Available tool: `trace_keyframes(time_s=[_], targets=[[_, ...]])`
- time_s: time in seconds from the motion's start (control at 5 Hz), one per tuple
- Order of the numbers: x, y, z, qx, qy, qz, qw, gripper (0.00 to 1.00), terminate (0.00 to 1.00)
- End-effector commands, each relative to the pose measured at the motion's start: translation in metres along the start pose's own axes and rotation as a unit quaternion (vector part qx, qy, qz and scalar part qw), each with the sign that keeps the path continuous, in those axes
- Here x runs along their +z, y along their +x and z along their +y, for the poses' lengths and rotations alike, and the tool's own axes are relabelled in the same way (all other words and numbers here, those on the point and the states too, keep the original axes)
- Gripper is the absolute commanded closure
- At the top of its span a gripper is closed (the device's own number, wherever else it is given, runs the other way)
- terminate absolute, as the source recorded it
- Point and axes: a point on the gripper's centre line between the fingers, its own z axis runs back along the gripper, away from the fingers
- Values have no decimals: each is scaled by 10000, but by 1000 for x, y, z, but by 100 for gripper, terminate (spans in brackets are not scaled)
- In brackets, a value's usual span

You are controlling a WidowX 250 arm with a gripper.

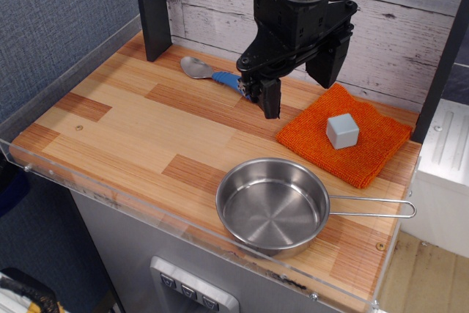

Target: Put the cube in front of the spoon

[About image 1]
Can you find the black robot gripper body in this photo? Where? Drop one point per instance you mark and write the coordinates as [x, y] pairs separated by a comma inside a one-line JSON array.
[[287, 31]]

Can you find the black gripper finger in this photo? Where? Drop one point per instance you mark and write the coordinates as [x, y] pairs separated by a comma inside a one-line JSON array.
[[266, 93], [325, 60]]

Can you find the grey cube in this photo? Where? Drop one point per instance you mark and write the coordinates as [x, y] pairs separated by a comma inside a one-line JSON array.
[[342, 131]]

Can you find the orange folded cloth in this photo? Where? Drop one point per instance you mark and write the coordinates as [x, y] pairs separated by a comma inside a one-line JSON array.
[[380, 137]]

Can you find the small steel pan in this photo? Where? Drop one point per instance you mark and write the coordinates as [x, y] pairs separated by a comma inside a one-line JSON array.
[[277, 208]]

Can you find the white metal box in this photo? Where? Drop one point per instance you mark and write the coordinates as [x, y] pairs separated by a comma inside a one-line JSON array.
[[440, 185]]

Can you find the grey cabinet body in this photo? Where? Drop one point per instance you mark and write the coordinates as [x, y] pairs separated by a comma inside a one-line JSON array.
[[128, 234]]

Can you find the silver button panel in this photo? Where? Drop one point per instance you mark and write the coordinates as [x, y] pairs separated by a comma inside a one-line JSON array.
[[182, 291]]

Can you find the clear acrylic guard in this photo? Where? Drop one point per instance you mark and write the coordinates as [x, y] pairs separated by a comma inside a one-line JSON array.
[[145, 131]]

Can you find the black yellow object bottom left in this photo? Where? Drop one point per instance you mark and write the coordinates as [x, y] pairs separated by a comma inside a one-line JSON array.
[[21, 292]]

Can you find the spoon with blue handle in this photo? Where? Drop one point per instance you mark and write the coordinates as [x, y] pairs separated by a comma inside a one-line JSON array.
[[197, 69]]

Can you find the dark grey right post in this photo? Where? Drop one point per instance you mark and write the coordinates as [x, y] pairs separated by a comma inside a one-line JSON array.
[[448, 58]]

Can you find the dark grey post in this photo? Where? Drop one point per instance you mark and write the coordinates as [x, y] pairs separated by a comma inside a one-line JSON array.
[[448, 58], [155, 26]]

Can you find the dark grey left post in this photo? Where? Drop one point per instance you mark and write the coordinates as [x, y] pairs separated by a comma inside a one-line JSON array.
[[155, 26]]

